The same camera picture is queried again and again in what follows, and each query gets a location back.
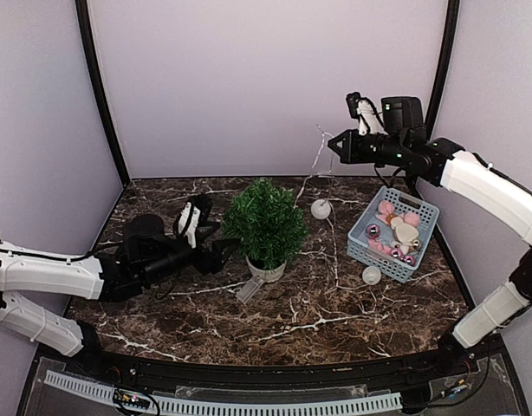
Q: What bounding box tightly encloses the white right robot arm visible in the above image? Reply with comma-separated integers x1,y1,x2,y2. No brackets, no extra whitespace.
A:
328,92,532,376

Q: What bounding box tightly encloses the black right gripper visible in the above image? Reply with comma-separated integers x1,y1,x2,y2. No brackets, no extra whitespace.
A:
328,128,408,166

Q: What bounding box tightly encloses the blue plastic basket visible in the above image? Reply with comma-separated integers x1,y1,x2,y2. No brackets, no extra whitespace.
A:
347,186,439,283

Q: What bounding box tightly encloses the pink bow ornament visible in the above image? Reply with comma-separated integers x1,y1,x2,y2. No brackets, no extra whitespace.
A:
377,200,396,223

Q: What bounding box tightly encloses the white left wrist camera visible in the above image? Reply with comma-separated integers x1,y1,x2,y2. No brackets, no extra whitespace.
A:
173,193,212,249

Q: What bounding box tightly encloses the white tree pot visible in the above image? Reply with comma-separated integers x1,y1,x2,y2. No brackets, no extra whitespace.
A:
245,257,287,283

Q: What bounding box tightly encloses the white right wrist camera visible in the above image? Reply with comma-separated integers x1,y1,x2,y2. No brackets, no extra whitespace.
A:
346,92,385,135

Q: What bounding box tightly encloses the clear string light garland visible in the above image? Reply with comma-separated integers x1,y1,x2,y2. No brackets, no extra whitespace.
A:
235,124,384,304

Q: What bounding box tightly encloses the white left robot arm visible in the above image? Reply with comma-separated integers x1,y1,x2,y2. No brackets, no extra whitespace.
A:
0,212,240,378

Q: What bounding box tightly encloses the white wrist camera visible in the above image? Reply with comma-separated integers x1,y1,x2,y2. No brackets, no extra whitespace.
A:
346,92,385,135
173,193,212,249

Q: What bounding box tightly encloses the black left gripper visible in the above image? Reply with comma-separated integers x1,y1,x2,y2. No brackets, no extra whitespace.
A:
141,232,240,286

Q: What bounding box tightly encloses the small green christmas tree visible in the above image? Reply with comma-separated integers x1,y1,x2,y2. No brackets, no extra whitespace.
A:
222,178,308,270

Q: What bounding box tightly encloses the white cable duct strip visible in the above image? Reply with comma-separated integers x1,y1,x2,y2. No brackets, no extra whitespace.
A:
43,371,403,416

